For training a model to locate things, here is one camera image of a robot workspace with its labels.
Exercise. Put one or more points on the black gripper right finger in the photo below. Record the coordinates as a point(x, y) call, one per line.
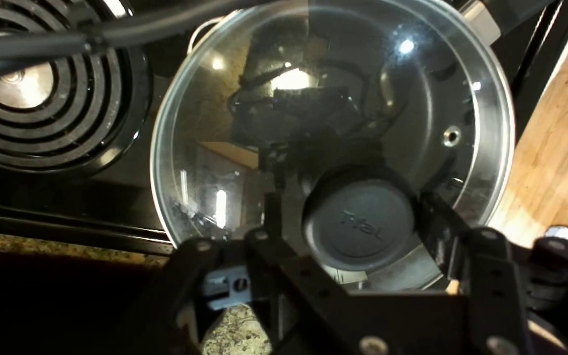
point(487, 288)

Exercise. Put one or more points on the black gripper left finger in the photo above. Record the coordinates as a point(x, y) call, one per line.
point(191, 302)

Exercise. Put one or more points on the glass lid with black knob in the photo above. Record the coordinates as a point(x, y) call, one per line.
point(363, 223)

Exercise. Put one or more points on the black electric stove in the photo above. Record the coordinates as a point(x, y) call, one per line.
point(67, 203)

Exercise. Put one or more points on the black coil burner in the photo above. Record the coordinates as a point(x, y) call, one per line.
point(86, 98)

